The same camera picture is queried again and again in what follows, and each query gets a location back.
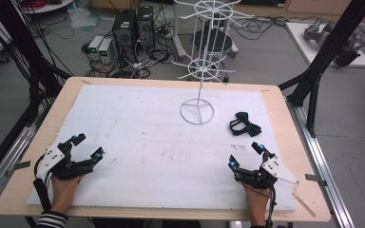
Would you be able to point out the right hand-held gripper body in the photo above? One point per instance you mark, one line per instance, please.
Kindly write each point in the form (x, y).
(267, 172)

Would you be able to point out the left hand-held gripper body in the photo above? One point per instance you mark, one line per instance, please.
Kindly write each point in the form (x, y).
(61, 164)

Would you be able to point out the black bow tie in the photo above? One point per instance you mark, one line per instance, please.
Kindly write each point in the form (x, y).
(245, 125)

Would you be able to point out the person's left hand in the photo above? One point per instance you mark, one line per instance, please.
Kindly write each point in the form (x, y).
(63, 193)

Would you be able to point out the person's right hand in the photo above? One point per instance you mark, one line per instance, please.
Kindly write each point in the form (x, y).
(257, 205)

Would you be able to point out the grey metal clip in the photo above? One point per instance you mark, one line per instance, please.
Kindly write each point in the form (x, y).
(315, 180)
(19, 167)

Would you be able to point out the thin wooden stick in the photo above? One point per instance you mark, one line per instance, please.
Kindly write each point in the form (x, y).
(304, 205)

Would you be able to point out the white foam mat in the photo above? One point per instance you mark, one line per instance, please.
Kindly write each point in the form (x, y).
(158, 152)

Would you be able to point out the white bench power supply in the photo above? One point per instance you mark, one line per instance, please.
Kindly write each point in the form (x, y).
(105, 51)
(94, 47)

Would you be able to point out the black round stool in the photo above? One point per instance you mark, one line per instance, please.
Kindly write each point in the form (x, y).
(227, 43)

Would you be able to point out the white board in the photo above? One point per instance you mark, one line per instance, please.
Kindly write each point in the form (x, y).
(304, 47)

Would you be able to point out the black computer tower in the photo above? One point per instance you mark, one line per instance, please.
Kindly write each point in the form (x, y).
(145, 27)
(124, 34)

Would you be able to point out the clear plastic bag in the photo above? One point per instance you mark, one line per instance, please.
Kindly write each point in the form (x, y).
(82, 17)

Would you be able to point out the black device on board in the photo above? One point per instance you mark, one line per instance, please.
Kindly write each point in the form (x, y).
(347, 57)

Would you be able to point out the white round table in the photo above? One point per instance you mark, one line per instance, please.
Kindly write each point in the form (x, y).
(47, 7)

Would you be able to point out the small grey robot part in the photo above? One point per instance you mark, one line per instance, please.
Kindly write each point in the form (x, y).
(356, 42)

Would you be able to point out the aluminium rail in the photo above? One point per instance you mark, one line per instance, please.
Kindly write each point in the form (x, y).
(9, 158)
(326, 164)

